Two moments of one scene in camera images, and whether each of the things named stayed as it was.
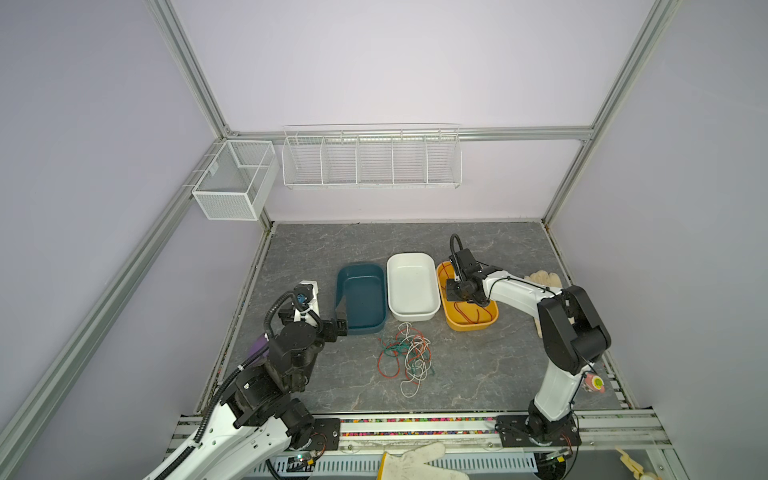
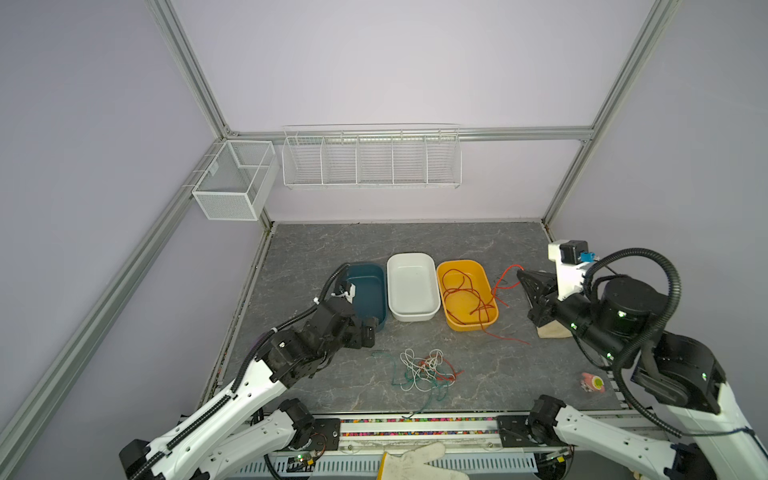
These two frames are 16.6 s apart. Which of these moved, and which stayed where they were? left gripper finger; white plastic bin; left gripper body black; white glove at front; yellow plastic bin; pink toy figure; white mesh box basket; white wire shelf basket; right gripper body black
Moved: right gripper body black; left gripper body black; left gripper finger
Stayed: white wire shelf basket; white glove at front; white mesh box basket; white plastic bin; pink toy figure; yellow plastic bin
